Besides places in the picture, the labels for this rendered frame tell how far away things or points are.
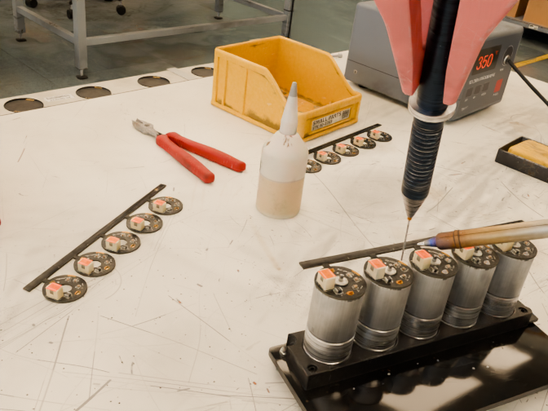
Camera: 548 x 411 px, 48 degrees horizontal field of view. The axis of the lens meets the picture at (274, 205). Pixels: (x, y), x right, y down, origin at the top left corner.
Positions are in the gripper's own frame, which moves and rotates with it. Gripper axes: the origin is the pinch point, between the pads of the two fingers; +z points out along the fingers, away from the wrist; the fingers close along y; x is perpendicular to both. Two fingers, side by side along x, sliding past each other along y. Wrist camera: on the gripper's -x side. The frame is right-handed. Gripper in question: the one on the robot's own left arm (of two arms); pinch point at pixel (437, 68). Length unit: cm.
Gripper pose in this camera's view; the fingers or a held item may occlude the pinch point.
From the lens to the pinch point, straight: 21.0
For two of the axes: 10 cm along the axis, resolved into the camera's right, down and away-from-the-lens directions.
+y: -8.9, -3.0, 3.3
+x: -4.5, 6.5, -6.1
